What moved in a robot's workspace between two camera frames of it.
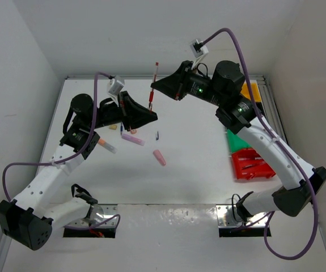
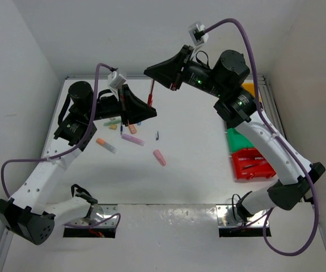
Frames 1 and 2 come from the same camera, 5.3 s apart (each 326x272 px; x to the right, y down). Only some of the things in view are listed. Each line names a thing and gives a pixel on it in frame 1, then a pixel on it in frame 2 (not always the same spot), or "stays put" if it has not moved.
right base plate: (228, 216) stays put
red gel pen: (151, 93) stays put
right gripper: (175, 84) → (166, 73)
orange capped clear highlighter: (107, 145) stays put
